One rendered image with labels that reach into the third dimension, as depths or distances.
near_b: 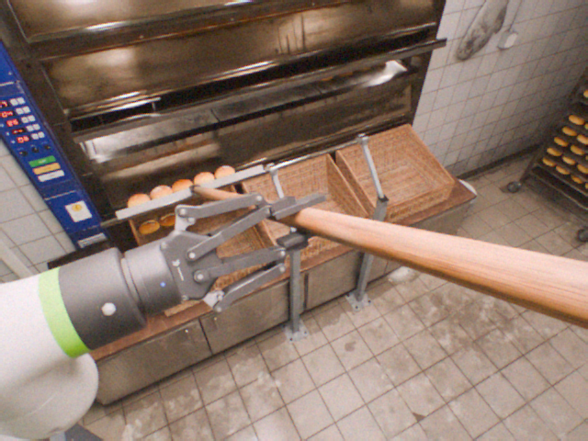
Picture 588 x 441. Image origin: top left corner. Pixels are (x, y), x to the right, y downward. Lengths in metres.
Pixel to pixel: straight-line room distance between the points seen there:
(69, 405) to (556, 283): 0.49
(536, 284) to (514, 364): 2.54
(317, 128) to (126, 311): 1.89
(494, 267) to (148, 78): 1.60
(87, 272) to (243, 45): 1.49
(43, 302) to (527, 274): 0.38
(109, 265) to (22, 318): 0.08
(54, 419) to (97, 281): 0.19
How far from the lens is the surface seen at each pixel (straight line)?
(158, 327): 1.98
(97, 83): 1.72
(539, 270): 0.22
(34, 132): 1.77
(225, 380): 2.42
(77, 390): 0.54
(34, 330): 0.42
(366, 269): 2.31
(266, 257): 0.46
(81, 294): 0.41
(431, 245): 0.27
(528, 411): 2.67
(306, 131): 2.18
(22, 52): 1.68
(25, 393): 0.48
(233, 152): 2.04
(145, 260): 0.42
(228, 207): 0.43
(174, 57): 1.73
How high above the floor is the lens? 2.26
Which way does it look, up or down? 48 degrees down
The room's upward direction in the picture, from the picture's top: straight up
